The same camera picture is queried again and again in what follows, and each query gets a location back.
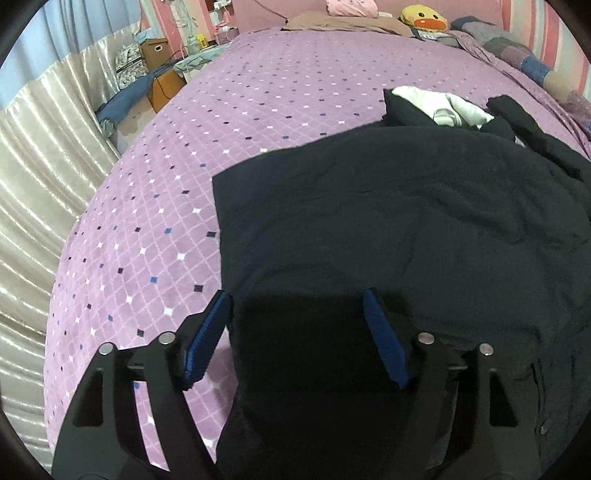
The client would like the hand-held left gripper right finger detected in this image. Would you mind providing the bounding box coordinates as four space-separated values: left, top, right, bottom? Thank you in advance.
362 287 541 480

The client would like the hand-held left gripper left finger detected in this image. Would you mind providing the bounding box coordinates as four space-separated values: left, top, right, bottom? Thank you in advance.
52 290 234 480

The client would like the black jacket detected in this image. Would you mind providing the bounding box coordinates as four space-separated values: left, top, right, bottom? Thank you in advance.
212 88 591 480

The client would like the silver satin curtain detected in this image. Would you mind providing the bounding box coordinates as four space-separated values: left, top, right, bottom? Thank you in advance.
0 28 148 462

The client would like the white garment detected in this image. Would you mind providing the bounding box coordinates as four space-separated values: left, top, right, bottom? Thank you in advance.
397 86 495 129

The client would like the blue cloth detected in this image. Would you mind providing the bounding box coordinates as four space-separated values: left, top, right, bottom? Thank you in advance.
96 69 160 127

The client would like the wooden cabinet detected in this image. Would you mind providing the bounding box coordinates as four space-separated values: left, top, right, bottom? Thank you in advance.
150 67 185 114

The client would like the purple diamond-pattern bed blanket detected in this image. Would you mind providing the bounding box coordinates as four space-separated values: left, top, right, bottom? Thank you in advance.
44 23 591 480

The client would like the green patterned table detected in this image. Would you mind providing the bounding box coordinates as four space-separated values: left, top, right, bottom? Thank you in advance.
174 46 229 72

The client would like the floral fabric box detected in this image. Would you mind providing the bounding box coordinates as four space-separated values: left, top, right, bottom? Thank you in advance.
115 45 147 90

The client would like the brown cardboard box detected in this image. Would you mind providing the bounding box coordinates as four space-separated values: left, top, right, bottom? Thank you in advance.
140 38 168 75

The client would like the patchwork quilt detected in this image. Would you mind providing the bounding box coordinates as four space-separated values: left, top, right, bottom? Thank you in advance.
450 16 591 139

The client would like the brown folded blanket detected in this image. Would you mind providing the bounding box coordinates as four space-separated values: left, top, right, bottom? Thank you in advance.
281 11 416 38

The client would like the yellow duck plush toy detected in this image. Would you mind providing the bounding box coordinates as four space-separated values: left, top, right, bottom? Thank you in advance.
399 4 448 33

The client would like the pink pillow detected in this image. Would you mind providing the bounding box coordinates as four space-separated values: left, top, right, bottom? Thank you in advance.
325 0 377 20

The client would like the blue curtain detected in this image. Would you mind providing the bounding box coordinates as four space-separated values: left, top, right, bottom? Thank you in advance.
0 0 144 84

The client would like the pink headboard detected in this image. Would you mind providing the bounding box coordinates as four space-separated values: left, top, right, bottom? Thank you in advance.
233 0 504 31

